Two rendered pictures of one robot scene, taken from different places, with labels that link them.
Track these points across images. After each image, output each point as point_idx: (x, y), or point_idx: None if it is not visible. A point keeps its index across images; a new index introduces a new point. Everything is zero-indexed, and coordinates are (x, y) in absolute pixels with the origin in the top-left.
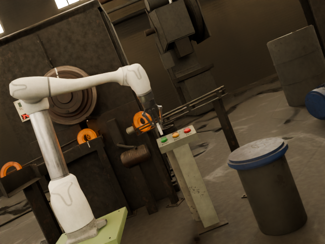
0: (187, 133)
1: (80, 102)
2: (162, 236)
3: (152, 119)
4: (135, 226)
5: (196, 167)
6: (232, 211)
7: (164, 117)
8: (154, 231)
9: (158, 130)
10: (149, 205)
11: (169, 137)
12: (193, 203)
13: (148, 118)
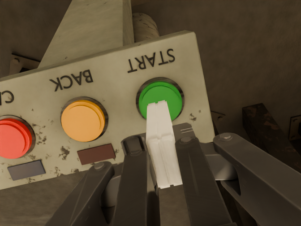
0: (3, 105)
1: None
2: None
3: (209, 190)
4: (294, 69)
5: (65, 19)
6: (62, 13)
7: None
8: (250, 23)
9: (169, 115)
10: (261, 115)
11: (131, 124)
12: (142, 28)
13: (291, 219)
